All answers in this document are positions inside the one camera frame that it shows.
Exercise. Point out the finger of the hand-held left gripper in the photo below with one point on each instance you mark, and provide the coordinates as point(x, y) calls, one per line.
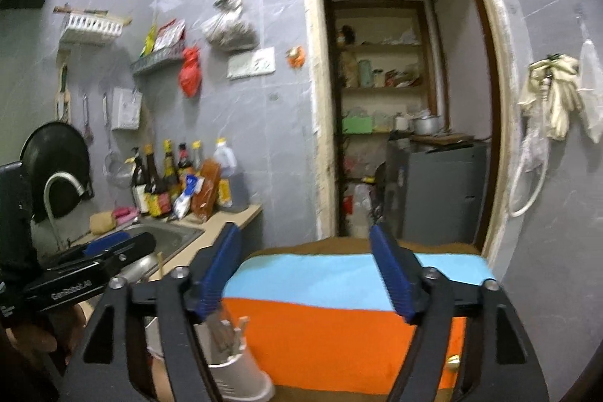
point(108, 242)
point(136, 249)

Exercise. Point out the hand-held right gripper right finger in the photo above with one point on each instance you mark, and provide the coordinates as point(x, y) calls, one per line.
point(393, 279)

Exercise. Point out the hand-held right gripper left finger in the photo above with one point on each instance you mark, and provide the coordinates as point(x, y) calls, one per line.
point(219, 275)

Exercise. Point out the white plastic utensil holder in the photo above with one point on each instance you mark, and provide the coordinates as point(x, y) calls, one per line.
point(240, 378)

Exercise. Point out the person's left hand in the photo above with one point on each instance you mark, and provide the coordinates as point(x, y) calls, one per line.
point(33, 338)

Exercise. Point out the yellow sponge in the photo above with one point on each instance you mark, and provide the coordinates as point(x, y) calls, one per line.
point(102, 222)

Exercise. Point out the pink cloth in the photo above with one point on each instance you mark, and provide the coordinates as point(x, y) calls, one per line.
point(125, 214)

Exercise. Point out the steel sink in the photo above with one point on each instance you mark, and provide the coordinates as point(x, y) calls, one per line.
point(169, 237)

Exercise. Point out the dark pump sauce bottle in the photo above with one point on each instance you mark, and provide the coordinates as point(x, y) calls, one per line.
point(138, 190)

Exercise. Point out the large dark soy sauce bottle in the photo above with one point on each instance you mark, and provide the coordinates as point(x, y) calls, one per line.
point(156, 190)

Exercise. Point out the blue white packet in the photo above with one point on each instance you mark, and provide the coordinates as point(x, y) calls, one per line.
point(186, 195)

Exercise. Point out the orange blue brown striped cloth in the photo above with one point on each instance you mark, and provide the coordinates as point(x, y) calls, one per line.
point(329, 317)

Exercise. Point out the metal faucet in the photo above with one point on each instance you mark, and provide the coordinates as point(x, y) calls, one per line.
point(59, 178)

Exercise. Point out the clear plastic jug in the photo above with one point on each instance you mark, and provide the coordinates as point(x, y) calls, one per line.
point(360, 204)

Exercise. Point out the orange seasoning packet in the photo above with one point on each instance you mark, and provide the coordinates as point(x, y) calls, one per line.
point(207, 190)

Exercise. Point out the yellow label sauce bottle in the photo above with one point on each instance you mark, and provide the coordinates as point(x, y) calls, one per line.
point(169, 166)

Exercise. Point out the large cooking oil jug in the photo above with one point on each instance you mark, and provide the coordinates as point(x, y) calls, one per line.
point(233, 183)

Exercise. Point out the black wok pan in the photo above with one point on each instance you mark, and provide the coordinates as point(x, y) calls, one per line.
point(56, 157)

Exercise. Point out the grey appliance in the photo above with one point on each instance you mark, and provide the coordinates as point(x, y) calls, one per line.
point(433, 190)

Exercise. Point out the red cap sauce bottle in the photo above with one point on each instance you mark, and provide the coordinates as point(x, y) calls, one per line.
point(184, 159)

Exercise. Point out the small yellow object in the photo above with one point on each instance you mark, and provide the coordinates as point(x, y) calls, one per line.
point(453, 362)

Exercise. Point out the clear yellow cap bottle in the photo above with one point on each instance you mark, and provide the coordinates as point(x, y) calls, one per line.
point(197, 154)

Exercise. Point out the wooden cutting board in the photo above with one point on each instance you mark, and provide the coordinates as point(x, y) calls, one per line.
point(445, 139)

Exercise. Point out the hanging kitchen knife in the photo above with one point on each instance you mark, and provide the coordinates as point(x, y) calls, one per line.
point(63, 96)

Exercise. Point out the metal pot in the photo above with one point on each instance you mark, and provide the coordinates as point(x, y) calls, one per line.
point(426, 125)

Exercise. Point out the green box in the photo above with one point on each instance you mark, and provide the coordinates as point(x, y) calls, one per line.
point(357, 125)

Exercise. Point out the red plastic bag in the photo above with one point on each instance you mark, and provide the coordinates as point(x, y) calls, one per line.
point(191, 72)

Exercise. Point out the wooden pantry shelf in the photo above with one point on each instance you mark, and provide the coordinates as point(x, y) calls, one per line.
point(381, 89)

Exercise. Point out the yellow snack packet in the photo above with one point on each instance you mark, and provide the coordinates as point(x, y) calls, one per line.
point(149, 41)

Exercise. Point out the green jar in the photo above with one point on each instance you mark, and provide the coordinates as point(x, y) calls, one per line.
point(363, 72)

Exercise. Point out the white plastic basket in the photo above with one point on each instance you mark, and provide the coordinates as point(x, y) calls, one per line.
point(92, 27)

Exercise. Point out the red white seasoning packets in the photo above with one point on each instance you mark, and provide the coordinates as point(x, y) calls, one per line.
point(169, 32)

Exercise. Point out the clear bag of dried goods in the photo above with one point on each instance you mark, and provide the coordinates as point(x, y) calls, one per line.
point(231, 27)

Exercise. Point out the cream rubber gloves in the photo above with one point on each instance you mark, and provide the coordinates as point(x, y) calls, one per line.
point(560, 96)

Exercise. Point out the white mesh bag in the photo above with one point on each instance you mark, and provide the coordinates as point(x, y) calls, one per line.
point(591, 86)

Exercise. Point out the white wall box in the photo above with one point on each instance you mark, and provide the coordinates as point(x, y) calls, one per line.
point(126, 107)

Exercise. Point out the grey wall rack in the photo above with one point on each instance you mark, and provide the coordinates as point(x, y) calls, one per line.
point(158, 64)

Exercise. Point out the worn door frame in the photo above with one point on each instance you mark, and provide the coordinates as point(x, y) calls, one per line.
point(320, 100)

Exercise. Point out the white wall outlet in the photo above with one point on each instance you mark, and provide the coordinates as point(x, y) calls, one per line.
point(252, 63)

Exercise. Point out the orange wall hook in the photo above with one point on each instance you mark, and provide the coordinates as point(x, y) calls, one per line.
point(297, 56)

